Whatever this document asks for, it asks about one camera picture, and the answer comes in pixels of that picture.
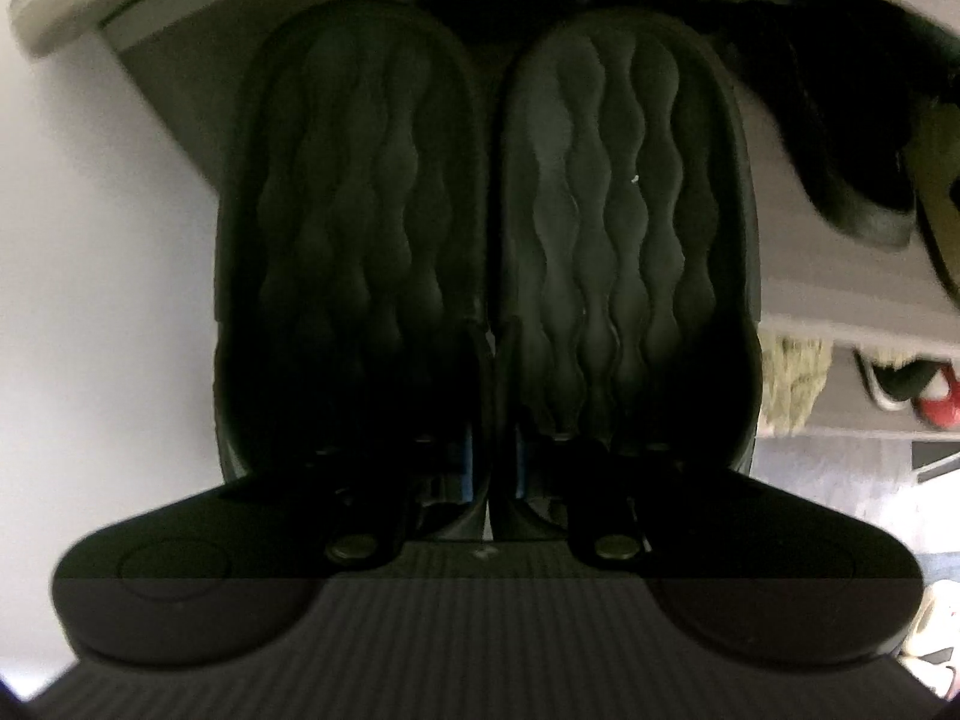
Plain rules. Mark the white cabinet door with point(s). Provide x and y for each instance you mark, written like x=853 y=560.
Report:
x=90 y=315

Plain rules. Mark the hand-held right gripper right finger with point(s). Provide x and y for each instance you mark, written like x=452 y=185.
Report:
x=523 y=476

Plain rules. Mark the black slide sandal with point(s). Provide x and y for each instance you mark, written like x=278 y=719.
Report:
x=622 y=202
x=352 y=202

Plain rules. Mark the black shoe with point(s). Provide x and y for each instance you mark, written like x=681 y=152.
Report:
x=832 y=157

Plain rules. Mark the red shoe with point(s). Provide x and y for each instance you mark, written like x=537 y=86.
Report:
x=926 y=394

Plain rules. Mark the yellow-green knit shoe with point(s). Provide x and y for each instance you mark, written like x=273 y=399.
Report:
x=795 y=386

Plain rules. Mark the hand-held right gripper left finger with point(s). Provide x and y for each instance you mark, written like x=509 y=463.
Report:
x=466 y=476

